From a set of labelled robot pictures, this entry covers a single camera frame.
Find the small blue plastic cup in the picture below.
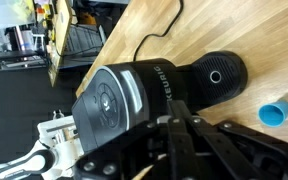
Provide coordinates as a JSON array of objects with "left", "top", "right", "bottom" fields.
[{"left": 257, "top": 100, "right": 288, "bottom": 128}]

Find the black Keurig coffee machine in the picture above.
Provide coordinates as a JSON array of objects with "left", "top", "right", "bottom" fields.
[{"left": 71, "top": 50, "right": 249, "bottom": 156}]

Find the black coffee machine power cable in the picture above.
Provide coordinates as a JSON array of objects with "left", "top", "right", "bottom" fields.
[{"left": 132, "top": 0, "right": 185, "bottom": 63}]

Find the wooden side table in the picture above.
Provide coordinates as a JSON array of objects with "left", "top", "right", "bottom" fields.
[{"left": 47, "top": 0, "right": 73, "bottom": 88}]

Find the clear plastic storage bin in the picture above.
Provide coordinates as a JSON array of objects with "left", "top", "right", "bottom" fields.
[{"left": 0, "top": 0, "right": 37, "bottom": 31}]

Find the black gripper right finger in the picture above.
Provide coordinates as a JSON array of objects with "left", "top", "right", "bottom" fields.
[{"left": 215, "top": 119, "right": 288, "bottom": 180}]

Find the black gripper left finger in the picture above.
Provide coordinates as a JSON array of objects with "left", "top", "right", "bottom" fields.
[{"left": 73, "top": 99, "right": 215, "bottom": 180}]

